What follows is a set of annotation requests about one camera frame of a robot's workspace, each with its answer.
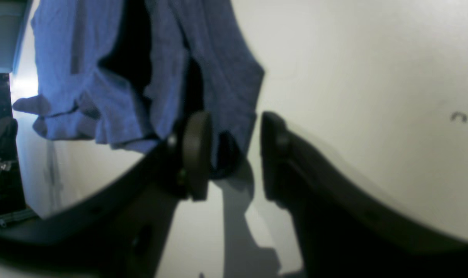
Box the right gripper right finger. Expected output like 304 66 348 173
260 112 468 278

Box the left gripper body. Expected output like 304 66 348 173
0 117 26 215

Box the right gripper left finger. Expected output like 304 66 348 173
0 111 213 278

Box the blue grey T-shirt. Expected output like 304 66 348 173
12 0 264 179

